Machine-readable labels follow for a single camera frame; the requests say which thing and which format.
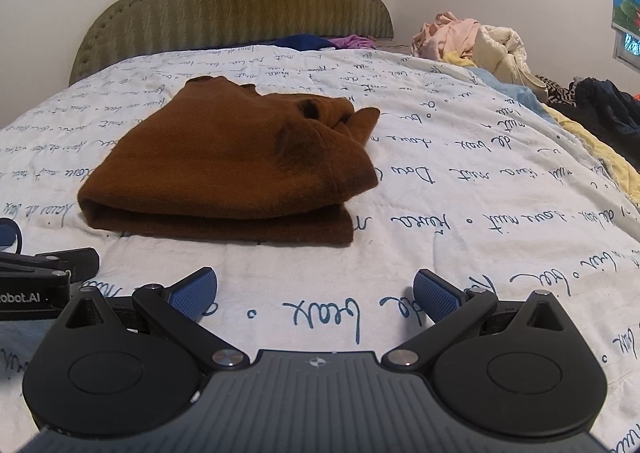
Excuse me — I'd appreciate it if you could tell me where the olive green padded headboard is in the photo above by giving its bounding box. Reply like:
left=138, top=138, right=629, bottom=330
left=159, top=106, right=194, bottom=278
left=70, top=0, right=394, bottom=82

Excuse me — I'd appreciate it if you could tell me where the purple garment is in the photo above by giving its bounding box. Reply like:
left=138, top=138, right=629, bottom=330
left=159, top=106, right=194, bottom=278
left=328, top=35, right=376, bottom=50

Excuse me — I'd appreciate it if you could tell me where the dark navy clothes pile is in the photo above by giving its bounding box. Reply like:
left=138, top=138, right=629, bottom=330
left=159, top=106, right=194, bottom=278
left=548, top=78, right=639, bottom=170

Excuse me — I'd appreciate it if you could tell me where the pink clothes pile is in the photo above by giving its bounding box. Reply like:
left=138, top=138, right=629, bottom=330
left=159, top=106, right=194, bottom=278
left=411, top=12, right=480, bottom=61

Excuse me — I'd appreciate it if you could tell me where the light blue garment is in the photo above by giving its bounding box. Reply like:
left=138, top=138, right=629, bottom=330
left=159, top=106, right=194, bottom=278
left=470, top=67, right=555, bottom=124

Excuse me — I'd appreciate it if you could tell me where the black patterned garment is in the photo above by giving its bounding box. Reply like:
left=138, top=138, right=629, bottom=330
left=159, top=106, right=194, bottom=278
left=536, top=75, right=576, bottom=106

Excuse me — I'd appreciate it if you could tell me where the yellow garment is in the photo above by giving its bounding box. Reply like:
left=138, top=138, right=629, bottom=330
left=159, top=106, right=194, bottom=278
left=442, top=51, right=476, bottom=67

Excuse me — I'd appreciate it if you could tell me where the cream white jacket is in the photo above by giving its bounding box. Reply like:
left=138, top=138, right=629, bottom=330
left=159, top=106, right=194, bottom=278
left=472, top=25, right=542, bottom=89

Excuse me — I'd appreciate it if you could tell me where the dark blue cloth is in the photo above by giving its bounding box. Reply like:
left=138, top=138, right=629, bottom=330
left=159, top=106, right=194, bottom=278
left=267, top=34, right=336, bottom=52

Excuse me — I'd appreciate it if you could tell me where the white script-print quilt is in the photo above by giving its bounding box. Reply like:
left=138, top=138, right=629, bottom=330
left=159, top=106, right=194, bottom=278
left=1, top=46, right=639, bottom=452

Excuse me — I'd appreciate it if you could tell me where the brown knit sweater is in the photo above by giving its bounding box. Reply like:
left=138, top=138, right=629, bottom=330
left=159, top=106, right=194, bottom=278
left=77, top=76, right=380, bottom=246

